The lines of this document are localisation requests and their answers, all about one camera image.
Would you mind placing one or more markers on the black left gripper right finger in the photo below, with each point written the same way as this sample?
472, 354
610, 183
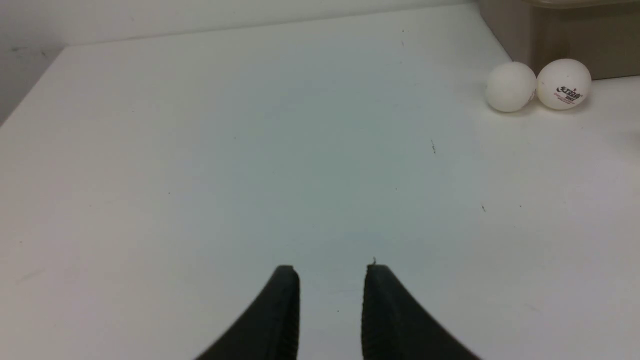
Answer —
395, 326

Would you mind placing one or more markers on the white ball plain left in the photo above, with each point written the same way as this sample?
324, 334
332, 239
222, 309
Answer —
510, 87

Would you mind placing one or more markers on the tan plastic bin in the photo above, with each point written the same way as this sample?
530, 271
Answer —
604, 35

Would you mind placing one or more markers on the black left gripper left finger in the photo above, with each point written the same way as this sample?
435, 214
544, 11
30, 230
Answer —
269, 328

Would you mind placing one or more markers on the white ball with logo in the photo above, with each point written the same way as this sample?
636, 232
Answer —
563, 84

